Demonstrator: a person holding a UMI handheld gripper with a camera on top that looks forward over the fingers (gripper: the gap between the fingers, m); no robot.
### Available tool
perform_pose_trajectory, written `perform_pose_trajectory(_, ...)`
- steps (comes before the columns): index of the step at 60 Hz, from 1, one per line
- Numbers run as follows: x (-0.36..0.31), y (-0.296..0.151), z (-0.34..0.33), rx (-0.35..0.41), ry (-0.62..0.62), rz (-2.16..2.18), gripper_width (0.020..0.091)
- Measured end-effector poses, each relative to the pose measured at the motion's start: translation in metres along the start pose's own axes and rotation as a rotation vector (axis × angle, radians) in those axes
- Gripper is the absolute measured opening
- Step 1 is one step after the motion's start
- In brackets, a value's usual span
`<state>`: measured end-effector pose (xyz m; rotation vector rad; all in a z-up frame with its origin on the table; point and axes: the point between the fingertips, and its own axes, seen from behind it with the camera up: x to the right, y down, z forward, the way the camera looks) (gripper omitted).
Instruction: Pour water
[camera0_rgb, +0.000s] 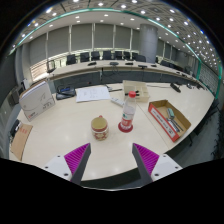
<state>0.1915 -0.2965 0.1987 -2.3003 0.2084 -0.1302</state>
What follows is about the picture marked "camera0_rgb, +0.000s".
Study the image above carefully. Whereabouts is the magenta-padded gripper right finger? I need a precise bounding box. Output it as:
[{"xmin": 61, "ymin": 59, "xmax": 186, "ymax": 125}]
[{"xmin": 132, "ymin": 142, "xmax": 184, "ymax": 185}]

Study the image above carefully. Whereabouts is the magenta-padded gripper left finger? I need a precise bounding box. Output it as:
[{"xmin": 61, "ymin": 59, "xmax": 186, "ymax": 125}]
[{"xmin": 41, "ymin": 142, "xmax": 92, "ymax": 186}]

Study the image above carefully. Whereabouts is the clear red-capped water bottle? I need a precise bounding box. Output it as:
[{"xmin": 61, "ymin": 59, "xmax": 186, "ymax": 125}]
[{"xmin": 119, "ymin": 90, "xmax": 138, "ymax": 132}]

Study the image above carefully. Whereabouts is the open red-sided cardboard box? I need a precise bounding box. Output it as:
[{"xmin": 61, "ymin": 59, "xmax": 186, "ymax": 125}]
[{"xmin": 147, "ymin": 99, "xmax": 193, "ymax": 143}]

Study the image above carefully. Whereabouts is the grey-green tool in box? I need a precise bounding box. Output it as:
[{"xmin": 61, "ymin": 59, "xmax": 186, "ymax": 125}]
[{"xmin": 166, "ymin": 107, "xmax": 177, "ymax": 120}]

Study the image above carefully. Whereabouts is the brown cardboard sheet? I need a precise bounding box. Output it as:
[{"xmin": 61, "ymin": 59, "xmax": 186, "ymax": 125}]
[{"xmin": 9, "ymin": 123, "xmax": 34, "ymax": 162}]

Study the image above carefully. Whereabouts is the black desktop console device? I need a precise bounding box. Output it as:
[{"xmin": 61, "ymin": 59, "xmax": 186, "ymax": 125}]
[{"xmin": 55, "ymin": 86, "xmax": 76, "ymax": 101}]

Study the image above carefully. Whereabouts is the white paper sheet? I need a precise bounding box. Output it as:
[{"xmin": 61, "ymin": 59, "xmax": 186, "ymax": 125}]
[{"xmin": 75, "ymin": 85, "xmax": 112, "ymax": 103}]

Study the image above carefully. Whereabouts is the large white cardboard box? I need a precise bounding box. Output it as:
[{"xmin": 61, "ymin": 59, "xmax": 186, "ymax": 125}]
[{"xmin": 18, "ymin": 79, "xmax": 57, "ymax": 122}]

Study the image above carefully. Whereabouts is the beige compartment tray box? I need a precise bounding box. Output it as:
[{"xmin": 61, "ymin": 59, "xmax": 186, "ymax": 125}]
[{"xmin": 122, "ymin": 79, "xmax": 151, "ymax": 103}]

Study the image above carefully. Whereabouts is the black table microphone base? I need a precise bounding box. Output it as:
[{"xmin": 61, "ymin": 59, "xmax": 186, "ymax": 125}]
[{"xmin": 169, "ymin": 82, "xmax": 183, "ymax": 94}]

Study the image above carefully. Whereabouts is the small grey monitor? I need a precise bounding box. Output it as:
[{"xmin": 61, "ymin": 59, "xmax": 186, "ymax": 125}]
[{"xmin": 7, "ymin": 87, "xmax": 22, "ymax": 108}]

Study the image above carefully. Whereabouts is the long curved conference desk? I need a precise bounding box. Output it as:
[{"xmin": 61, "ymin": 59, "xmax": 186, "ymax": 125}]
[{"xmin": 31, "ymin": 59, "xmax": 204, "ymax": 91}]

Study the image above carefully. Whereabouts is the group of black desk microphones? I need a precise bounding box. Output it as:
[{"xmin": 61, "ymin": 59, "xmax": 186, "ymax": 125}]
[{"xmin": 87, "ymin": 60, "xmax": 158, "ymax": 70}]

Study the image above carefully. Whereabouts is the row of black office chairs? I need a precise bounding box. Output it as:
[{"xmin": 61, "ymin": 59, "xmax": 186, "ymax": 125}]
[{"xmin": 65, "ymin": 49, "xmax": 148, "ymax": 66}]

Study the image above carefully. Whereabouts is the group of ceiling lights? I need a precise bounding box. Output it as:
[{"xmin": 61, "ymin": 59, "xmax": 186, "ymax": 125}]
[{"xmin": 19, "ymin": 0, "xmax": 224, "ymax": 68}]

